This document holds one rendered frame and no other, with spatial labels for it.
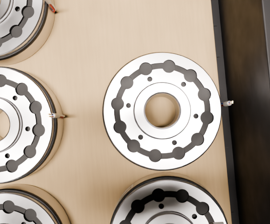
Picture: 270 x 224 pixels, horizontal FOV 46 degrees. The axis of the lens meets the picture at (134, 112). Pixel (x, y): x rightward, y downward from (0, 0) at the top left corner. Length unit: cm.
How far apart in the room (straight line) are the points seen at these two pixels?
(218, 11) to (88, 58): 13
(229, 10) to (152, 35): 7
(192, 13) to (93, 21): 10
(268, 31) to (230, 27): 8
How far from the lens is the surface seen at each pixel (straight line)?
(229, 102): 27
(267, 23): 23
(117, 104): 28
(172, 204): 28
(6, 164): 30
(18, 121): 29
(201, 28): 32
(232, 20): 29
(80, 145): 31
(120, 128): 28
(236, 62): 28
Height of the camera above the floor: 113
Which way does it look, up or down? 87 degrees down
